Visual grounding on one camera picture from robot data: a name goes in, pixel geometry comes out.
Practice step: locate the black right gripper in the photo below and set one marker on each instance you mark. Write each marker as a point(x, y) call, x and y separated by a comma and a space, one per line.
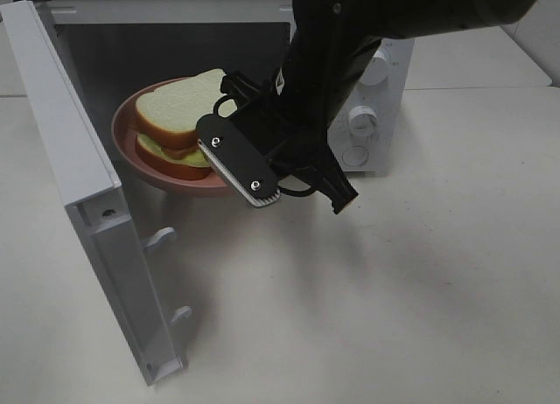
point(290, 149)

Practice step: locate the toy sandwich with lettuce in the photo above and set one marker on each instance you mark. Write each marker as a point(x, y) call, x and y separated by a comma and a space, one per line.
point(166, 119)

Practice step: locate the pink plastic plate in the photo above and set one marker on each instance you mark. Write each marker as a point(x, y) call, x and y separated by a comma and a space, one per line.
point(124, 140)

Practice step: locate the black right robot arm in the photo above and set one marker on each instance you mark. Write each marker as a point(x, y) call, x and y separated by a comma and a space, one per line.
point(335, 40)

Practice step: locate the lower white microwave knob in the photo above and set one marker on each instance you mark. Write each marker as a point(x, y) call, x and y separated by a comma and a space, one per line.
point(362, 121)

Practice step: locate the white microwave knob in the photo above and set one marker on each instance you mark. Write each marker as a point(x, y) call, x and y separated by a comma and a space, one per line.
point(378, 69)
point(362, 121)

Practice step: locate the round white door button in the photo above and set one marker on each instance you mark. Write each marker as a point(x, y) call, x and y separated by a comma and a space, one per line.
point(355, 156)

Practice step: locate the upper white microwave knob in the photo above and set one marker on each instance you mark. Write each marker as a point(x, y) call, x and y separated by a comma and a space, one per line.
point(378, 69)

